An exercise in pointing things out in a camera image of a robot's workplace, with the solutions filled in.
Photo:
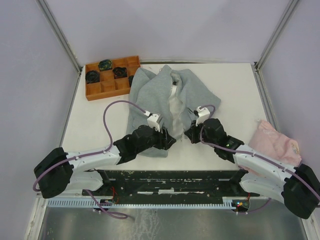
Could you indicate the dark rolled sock middle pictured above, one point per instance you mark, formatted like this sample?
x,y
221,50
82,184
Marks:
x,y
120,72

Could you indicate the left aluminium frame post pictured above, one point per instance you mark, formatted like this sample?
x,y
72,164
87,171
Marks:
x,y
45,8

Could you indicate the grey zip jacket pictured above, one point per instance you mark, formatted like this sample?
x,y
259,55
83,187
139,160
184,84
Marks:
x,y
173,94

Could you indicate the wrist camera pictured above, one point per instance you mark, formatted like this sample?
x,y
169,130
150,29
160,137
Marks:
x,y
202,114
155,121

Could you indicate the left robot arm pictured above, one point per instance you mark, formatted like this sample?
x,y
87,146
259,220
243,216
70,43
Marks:
x,y
62,171

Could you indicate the right aluminium frame post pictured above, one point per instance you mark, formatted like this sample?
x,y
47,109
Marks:
x,y
276,34

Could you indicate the aluminium frame post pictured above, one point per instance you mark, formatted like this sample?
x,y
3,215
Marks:
x,y
45,8
276,34

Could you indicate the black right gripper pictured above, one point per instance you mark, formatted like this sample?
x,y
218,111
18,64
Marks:
x,y
191,134

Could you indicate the dark rolled sock top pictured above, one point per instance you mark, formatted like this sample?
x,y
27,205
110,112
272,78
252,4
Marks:
x,y
105,65

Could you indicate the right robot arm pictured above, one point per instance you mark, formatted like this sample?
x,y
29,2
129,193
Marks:
x,y
297,187

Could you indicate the dark rolled sock right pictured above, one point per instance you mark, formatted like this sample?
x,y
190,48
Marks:
x,y
130,80

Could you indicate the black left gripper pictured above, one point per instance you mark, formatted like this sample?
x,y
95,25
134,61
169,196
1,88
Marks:
x,y
165,140

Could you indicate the dark rolled sock left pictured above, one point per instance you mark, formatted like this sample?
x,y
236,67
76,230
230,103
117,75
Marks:
x,y
92,77

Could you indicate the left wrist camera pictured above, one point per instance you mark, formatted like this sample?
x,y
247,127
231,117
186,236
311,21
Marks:
x,y
155,121

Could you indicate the pink cloth bag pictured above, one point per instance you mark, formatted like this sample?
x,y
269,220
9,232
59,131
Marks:
x,y
268,141

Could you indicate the wooden compartment tray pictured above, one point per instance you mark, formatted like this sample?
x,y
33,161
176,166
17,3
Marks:
x,y
108,85

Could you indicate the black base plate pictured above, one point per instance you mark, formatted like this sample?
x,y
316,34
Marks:
x,y
161,187

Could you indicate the dark rolled sock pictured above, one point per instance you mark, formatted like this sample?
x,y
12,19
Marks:
x,y
105,65
92,77
120,72
130,80

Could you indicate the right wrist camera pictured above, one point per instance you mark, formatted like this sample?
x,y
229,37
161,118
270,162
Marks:
x,y
202,114

